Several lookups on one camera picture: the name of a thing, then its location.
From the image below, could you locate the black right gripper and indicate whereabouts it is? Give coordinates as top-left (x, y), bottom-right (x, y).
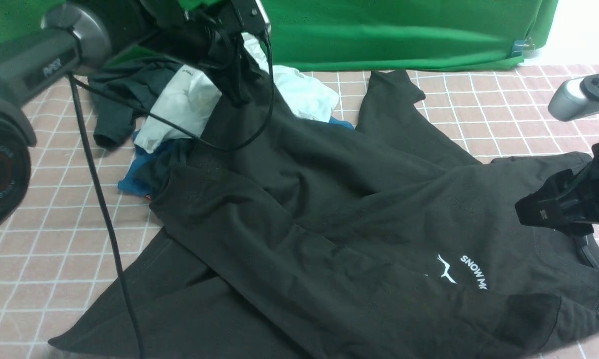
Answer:
top-left (514, 143), bottom-right (599, 237)

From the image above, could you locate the pink checkered tablecloth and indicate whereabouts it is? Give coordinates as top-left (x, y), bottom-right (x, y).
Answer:
top-left (0, 64), bottom-right (599, 359)

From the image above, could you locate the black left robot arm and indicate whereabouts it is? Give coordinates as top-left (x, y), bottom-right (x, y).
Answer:
top-left (0, 0), bottom-right (271, 226)

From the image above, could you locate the green backdrop cloth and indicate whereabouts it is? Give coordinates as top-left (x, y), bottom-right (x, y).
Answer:
top-left (0, 0), bottom-right (559, 73)

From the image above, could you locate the dark gray long-sleeve shirt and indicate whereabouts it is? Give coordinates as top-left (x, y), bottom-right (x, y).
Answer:
top-left (48, 47), bottom-right (599, 359)

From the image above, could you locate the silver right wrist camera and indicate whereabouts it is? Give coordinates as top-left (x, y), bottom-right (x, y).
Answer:
top-left (548, 73), bottom-right (599, 121)

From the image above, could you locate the blue shirt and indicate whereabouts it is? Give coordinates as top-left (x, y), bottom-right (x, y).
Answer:
top-left (118, 118), bottom-right (354, 199)

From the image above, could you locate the white shirt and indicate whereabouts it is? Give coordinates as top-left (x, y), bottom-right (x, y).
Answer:
top-left (134, 33), bottom-right (340, 153)

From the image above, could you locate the blue binder clip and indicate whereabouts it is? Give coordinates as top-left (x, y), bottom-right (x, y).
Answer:
top-left (509, 38), bottom-right (536, 58)

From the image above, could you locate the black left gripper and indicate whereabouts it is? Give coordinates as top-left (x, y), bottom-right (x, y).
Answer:
top-left (185, 14), bottom-right (259, 106)

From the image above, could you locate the dark teal shirt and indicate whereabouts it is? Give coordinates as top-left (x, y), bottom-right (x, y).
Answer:
top-left (88, 57), bottom-right (182, 150)

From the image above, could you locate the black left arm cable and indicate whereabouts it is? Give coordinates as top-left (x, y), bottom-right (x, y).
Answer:
top-left (68, 10), bottom-right (275, 359)

